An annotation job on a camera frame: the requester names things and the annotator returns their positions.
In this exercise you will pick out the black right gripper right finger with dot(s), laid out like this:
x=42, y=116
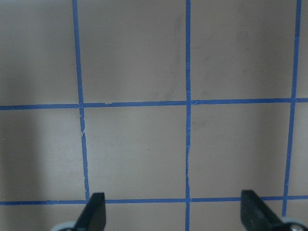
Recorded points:
x=257, y=216

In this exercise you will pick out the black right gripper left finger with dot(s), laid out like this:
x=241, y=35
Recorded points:
x=93, y=216

